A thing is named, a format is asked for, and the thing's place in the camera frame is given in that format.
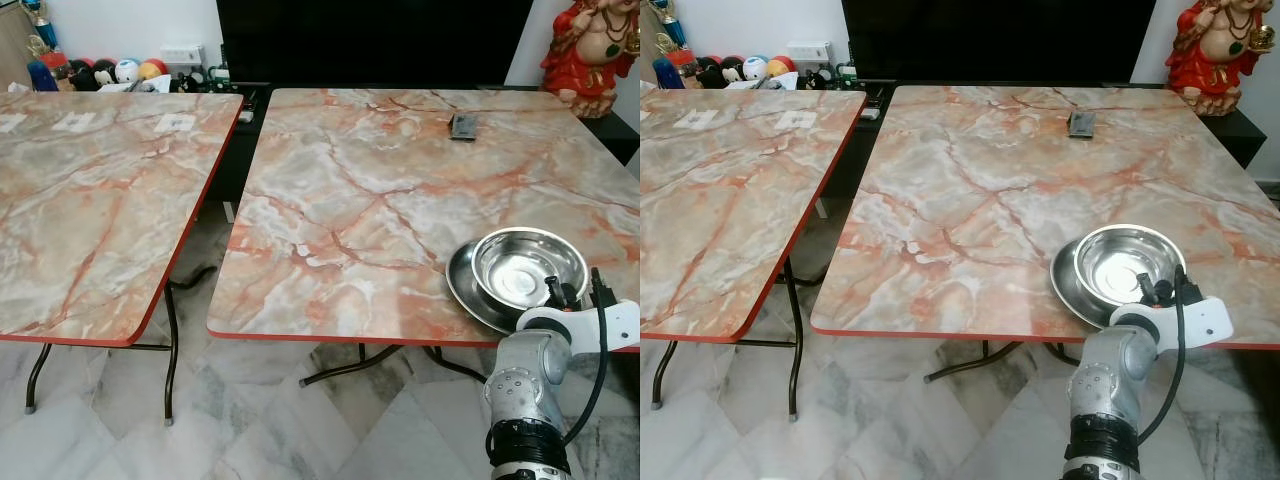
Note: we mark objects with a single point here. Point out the small dark remote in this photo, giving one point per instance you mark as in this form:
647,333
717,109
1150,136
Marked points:
1082,124
464,127

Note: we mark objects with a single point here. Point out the black round toy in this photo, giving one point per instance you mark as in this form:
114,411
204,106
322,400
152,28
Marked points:
731,69
104,72

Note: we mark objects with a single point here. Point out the marble table with stickers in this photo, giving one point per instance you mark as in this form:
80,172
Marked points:
730,220
90,220

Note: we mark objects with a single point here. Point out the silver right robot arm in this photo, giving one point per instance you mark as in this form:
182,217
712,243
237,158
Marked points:
525,385
1105,385

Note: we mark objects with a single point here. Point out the red and gold statue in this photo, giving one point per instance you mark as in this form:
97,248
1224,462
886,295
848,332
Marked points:
1215,60
590,60

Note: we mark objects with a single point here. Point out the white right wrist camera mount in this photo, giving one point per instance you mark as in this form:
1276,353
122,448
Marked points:
590,322
1195,320

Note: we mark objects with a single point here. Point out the white wall socket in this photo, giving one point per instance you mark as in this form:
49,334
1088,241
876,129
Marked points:
181,55
808,52

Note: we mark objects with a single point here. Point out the shiny steel bowl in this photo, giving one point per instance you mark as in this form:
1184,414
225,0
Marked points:
1125,257
525,260

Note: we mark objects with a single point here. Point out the blue toy figure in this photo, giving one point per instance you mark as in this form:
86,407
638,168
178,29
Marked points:
42,76
668,73

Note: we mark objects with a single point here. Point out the large marble folding table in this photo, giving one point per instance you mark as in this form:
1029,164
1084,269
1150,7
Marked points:
370,210
970,210

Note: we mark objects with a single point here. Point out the gold and blue trophy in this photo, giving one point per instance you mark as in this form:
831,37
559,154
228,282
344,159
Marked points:
668,25
40,30

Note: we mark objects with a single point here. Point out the black and white small toy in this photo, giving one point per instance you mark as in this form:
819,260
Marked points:
820,78
192,80

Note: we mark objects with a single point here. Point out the black television screen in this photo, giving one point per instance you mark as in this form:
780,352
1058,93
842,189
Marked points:
1000,40
370,40

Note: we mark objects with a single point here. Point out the flat steel plate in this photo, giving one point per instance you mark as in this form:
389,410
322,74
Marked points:
1068,290
470,295

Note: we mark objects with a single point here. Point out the white paper sticker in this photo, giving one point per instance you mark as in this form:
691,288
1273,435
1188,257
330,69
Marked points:
797,119
698,119
73,121
175,123

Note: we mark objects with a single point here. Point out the white and blue toy ball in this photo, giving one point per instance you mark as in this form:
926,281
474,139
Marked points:
127,70
755,67

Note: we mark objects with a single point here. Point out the yellow and red toy ball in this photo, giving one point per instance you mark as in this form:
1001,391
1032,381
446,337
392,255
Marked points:
153,69
780,66

